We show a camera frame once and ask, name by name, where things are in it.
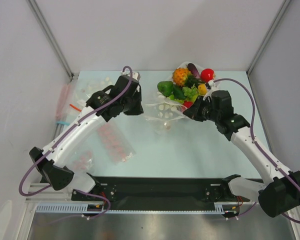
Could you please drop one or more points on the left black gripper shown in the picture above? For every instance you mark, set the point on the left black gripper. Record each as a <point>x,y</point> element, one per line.
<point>138,110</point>

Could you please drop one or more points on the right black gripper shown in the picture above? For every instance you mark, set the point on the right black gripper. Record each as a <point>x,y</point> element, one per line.
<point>190,112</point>

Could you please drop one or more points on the red toy tomato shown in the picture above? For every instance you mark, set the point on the red toy tomato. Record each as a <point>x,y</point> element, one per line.
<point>187,104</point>

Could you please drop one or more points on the green toy grape bunch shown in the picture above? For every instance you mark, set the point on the green toy grape bunch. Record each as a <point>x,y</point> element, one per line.
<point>189,92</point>

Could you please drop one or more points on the clear white-dotted zip bag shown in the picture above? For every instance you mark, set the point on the clear white-dotted zip bag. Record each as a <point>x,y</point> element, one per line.
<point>162,113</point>

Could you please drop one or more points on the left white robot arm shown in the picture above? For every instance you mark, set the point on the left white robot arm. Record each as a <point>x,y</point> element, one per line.
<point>52,160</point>

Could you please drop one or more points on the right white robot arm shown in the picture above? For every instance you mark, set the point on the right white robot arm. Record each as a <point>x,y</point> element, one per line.
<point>279,190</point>

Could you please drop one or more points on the clear bag red dots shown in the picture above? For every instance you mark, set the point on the clear bag red dots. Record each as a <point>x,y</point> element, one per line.
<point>117,147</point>

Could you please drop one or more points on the clear bag pink dots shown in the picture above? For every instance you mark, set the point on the clear bag pink dots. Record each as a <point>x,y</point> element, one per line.
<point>82,161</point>

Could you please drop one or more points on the green toy apple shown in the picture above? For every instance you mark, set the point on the green toy apple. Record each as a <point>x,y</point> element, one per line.
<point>194,98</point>

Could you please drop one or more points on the dark green toy cucumber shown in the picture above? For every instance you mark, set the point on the dark green toy cucumber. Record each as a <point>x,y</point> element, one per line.
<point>178,92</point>

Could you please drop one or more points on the yellow toy lemon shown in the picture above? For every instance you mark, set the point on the yellow toy lemon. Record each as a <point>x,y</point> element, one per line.
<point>202,89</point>

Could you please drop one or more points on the white perforated plastic basket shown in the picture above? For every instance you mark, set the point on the white perforated plastic basket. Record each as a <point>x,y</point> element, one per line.
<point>187,94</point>

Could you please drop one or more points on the green toy bell pepper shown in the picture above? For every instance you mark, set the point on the green toy bell pepper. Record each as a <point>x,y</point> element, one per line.
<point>165,88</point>

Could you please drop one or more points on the orange toy pineapple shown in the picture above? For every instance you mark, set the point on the orange toy pineapple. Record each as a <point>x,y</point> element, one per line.
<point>181,77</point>

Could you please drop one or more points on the red toy apple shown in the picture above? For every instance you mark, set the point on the red toy apple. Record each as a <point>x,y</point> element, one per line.
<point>207,75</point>

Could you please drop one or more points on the purple toy eggplant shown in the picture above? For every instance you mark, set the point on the purple toy eggplant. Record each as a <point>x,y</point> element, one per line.
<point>193,69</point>

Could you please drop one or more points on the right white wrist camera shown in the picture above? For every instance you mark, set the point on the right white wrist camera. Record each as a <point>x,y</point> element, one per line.
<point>211,87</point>

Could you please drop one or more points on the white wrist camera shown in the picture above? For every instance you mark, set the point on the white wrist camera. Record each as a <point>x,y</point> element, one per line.
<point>211,87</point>
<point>135,74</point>

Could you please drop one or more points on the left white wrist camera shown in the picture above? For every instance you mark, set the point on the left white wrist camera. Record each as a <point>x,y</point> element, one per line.
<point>135,74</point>

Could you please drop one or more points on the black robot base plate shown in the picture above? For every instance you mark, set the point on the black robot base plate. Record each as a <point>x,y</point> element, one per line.
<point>158,194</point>

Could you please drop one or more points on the white slotted cable duct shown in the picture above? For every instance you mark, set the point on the white slotted cable duct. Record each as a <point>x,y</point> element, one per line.
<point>86,208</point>

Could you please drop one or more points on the left aluminium frame post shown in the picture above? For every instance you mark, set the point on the left aluminium frame post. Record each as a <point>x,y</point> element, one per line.
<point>43,24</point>

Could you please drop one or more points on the aluminium frame post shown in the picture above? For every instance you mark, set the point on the aluminium frame post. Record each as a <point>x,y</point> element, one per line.
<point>269,35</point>
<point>43,24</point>

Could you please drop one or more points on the right aluminium frame post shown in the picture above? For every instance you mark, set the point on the right aluminium frame post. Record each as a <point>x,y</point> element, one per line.
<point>269,35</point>

